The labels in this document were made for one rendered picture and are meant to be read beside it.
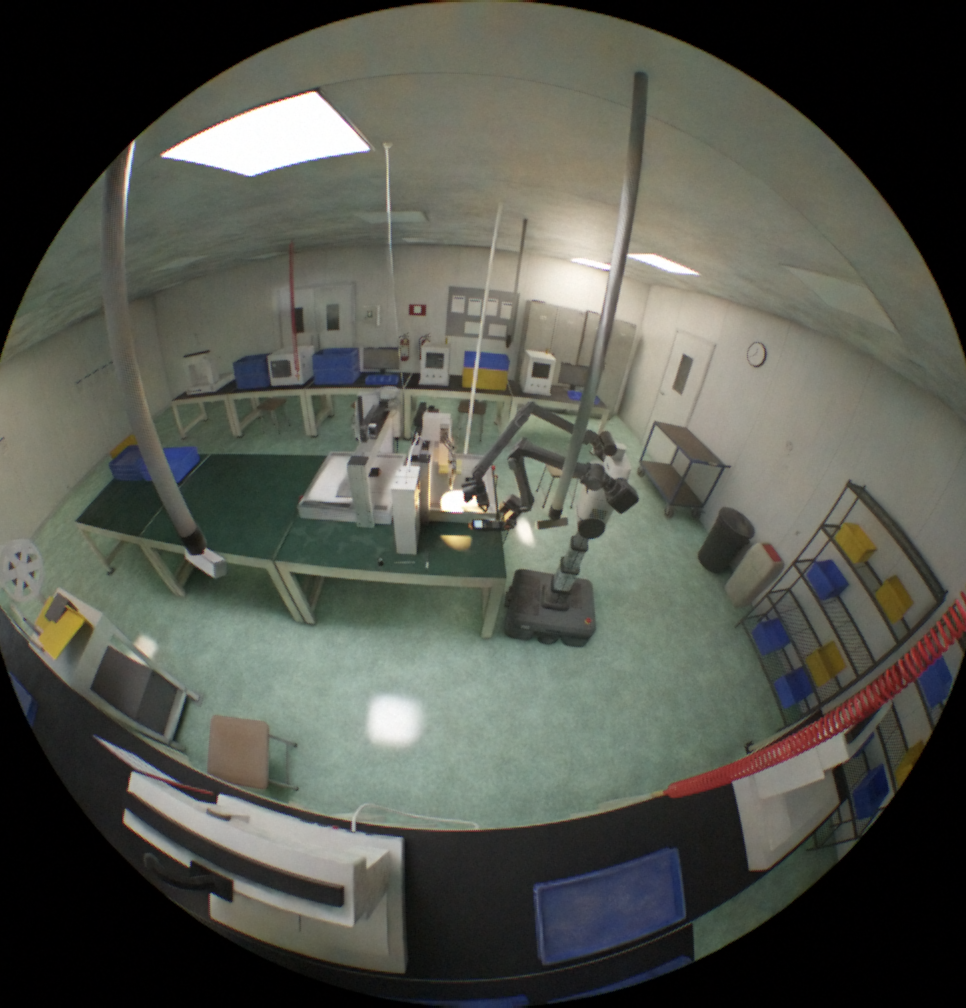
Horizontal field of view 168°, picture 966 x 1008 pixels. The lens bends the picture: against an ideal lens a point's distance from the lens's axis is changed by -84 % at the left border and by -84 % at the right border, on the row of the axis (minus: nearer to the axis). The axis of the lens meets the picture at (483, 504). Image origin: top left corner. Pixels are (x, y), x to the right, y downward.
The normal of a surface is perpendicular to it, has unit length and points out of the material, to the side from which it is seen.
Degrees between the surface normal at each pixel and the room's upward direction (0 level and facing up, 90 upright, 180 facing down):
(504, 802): 0
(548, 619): 0
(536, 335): 90
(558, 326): 90
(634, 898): 0
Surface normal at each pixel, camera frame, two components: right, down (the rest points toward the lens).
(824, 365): -0.99, -0.06
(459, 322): 0.04, 0.63
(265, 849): 0.11, -0.77
